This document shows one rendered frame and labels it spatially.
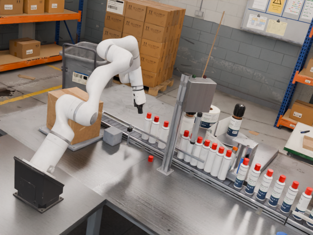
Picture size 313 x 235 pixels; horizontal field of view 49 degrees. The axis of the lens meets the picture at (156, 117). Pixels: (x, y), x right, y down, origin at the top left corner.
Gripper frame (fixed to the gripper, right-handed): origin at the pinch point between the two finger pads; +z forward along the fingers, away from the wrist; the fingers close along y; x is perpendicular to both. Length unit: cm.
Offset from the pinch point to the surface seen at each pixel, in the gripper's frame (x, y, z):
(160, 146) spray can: -16.1, -2.4, 24.2
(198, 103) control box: -54, -12, -9
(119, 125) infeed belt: 22.6, 0.0, 12.2
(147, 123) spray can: -6.4, -1.7, 8.4
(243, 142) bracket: -73, 7, 20
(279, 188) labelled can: -97, -2, 42
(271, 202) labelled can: -92, -2, 52
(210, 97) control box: -59, -6, -11
